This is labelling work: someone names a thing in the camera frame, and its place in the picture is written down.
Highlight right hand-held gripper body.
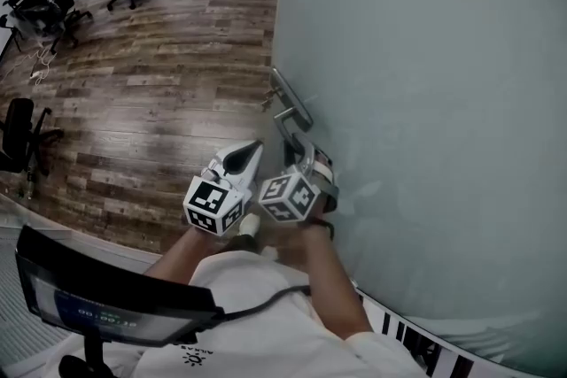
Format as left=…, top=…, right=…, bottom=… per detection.
left=258, top=168, right=340, bottom=223

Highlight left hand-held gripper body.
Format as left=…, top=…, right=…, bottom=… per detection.
left=183, top=163, right=256, bottom=238

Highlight silver door lever handle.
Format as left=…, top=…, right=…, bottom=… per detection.
left=268, top=66, right=315, bottom=154

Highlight frosted glass door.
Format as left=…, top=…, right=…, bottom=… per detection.
left=270, top=0, right=567, bottom=374

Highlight person's left forearm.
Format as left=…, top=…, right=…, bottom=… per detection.
left=144, top=225, right=223, bottom=285

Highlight person's right forearm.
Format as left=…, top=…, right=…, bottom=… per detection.
left=294, top=219, right=374, bottom=340

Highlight person's white left shoe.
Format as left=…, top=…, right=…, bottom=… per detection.
left=238, top=213, right=262, bottom=236

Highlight metal keys in lock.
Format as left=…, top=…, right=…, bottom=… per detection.
left=260, top=87, right=278, bottom=112

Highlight black chest-mounted screen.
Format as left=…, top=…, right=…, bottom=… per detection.
left=15, top=225, right=225, bottom=347

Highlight black striped glass partition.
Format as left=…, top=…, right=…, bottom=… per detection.
left=353, top=290, right=484, bottom=378

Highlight white window blinds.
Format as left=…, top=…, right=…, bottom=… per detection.
left=0, top=241, right=61, bottom=368

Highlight black wrist strap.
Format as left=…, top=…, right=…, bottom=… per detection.
left=300, top=219, right=337, bottom=242

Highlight black screen cable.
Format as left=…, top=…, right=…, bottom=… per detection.
left=215, top=284, right=312, bottom=318

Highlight tangled white floor cable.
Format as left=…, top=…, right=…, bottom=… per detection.
left=3, top=47, right=59, bottom=86

